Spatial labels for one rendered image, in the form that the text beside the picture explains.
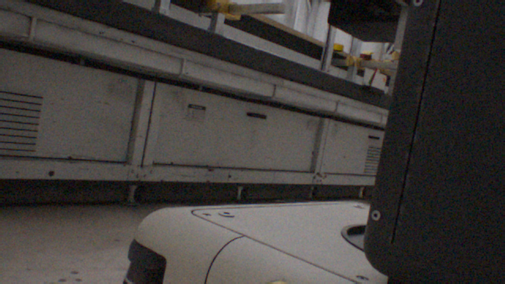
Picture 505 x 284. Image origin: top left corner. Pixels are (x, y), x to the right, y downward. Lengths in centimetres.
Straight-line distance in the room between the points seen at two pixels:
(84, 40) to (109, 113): 40
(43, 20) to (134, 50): 29
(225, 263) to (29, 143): 120
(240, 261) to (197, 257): 6
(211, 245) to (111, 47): 102
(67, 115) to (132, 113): 26
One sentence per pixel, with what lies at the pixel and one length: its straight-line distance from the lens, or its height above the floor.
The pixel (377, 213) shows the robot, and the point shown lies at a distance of 46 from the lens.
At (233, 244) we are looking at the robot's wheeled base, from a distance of 56.
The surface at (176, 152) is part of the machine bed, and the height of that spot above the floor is 22.
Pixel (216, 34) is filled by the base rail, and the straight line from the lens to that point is 170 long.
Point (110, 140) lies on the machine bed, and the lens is 179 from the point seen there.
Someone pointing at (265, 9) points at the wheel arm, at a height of 80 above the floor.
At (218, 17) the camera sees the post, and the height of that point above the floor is 76.
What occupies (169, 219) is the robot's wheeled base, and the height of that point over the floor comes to 27.
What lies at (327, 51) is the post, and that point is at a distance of 230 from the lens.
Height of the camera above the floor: 43
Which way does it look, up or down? 3 degrees down
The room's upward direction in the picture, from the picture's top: 10 degrees clockwise
